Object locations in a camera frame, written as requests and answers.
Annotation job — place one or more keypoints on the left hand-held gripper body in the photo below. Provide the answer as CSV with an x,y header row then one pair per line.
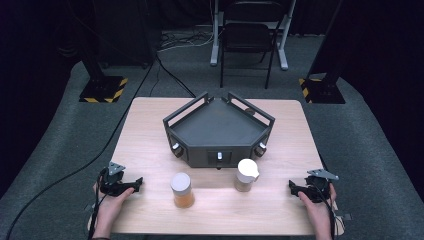
x,y
113,185

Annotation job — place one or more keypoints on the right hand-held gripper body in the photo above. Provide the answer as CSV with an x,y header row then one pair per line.
x,y
316,186

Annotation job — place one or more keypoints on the orange spice jar white lid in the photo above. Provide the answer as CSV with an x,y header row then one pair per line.
x,y
181,190

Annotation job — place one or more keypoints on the spice jar white spout lid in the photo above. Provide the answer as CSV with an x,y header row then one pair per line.
x,y
246,173

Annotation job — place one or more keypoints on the dark grey corner rack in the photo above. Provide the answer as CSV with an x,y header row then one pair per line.
x,y
216,130

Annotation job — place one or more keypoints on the person's left hand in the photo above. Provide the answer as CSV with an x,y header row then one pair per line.
x,y
111,205

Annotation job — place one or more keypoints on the person's right hand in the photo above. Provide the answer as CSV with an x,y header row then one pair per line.
x,y
316,211

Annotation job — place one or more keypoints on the grey tape strip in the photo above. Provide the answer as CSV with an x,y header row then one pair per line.
x,y
346,216
89,208

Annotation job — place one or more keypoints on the black stand striped base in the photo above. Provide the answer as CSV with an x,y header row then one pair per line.
x,y
321,90
103,88

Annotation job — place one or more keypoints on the white desk leg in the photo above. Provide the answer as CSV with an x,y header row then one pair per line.
x,y
285,43
215,36

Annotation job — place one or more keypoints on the black folding chair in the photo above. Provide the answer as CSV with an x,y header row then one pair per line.
x,y
248,36

